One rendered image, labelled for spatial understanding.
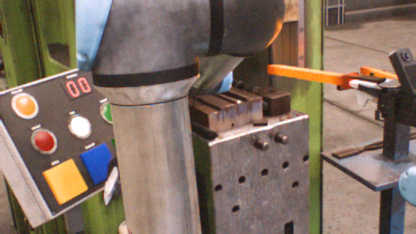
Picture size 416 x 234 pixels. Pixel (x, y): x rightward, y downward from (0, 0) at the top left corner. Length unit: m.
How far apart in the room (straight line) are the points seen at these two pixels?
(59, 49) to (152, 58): 1.35
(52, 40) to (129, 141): 1.32
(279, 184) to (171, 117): 1.19
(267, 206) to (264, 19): 1.20
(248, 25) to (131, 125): 0.16
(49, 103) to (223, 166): 0.59
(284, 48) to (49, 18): 0.80
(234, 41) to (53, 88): 0.72
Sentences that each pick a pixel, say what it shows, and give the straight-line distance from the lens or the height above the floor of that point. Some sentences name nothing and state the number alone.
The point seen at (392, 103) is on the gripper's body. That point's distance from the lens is 1.18.
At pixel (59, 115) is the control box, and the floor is 1.12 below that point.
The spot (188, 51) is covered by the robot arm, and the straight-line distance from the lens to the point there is 0.54.
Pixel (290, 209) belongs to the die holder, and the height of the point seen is 0.60.
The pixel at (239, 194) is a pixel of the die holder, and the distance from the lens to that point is 1.62.
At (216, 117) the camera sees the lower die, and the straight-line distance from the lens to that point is 1.56.
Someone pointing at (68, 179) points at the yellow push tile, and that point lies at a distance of 1.14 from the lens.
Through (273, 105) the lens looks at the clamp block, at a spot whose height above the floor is 0.95.
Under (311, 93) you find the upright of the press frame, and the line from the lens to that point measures 1.98.
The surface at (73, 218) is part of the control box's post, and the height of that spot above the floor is 0.84.
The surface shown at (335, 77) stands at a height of 1.13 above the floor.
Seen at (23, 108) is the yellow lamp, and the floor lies 1.16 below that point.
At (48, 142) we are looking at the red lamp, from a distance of 1.15.
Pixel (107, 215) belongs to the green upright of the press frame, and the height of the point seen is 0.68.
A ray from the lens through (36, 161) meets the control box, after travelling 1.13.
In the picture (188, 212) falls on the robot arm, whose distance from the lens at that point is 0.59.
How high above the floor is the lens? 1.47
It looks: 19 degrees down
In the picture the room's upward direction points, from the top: 4 degrees counter-clockwise
